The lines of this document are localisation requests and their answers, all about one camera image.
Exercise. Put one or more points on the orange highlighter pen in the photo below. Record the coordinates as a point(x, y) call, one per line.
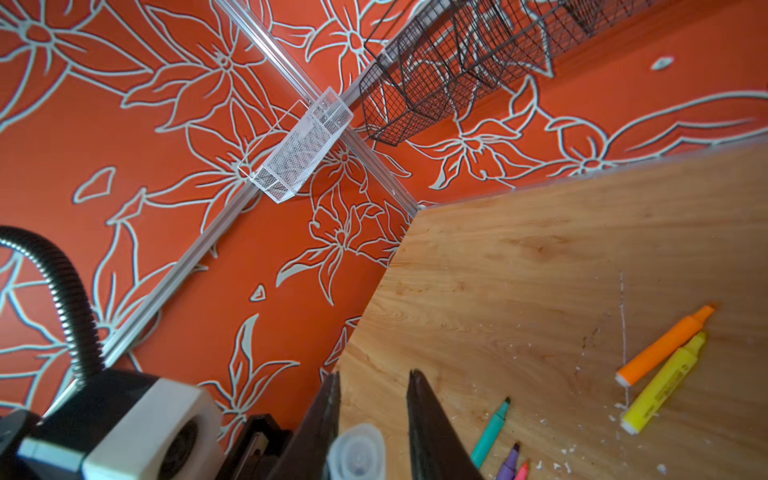
point(663, 347)

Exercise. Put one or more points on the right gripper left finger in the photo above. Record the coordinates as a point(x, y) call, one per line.
point(306, 454)

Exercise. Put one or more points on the purple marker pen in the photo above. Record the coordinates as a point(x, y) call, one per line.
point(508, 469)

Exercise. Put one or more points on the clear pen cap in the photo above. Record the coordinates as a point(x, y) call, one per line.
point(358, 454)

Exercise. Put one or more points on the yellow highlighter pen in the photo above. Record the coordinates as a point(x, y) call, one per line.
point(661, 387)

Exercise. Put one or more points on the pink marker pen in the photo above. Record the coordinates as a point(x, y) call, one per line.
point(523, 471)

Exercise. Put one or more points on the green marker pen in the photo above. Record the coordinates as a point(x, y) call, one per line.
point(490, 434)

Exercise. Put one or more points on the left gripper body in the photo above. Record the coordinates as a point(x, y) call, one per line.
point(256, 451)

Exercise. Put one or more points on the white mesh basket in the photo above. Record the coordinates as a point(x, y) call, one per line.
point(304, 135)

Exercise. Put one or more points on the black wire basket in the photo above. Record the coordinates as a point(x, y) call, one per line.
point(450, 54)

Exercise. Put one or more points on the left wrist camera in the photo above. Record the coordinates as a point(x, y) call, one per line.
point(120, 425)

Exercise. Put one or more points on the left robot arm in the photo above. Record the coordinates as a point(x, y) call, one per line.
point(69, 298)

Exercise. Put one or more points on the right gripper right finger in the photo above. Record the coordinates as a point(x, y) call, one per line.
point(435, 449)

